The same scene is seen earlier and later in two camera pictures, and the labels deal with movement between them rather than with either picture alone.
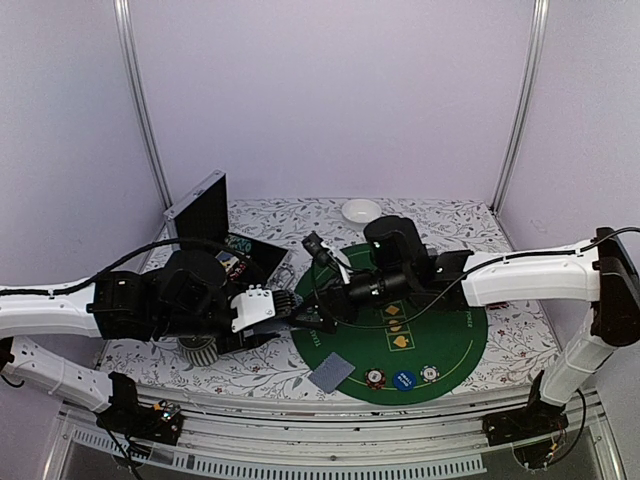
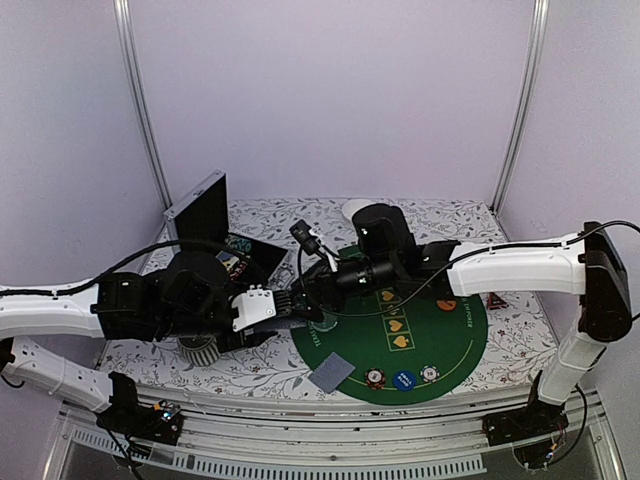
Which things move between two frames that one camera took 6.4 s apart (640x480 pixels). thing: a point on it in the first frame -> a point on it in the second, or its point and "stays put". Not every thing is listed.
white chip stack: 429,373 stays put
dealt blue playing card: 331,373 stays put
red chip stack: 375,378 stays put
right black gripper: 324,298 -> 318,275
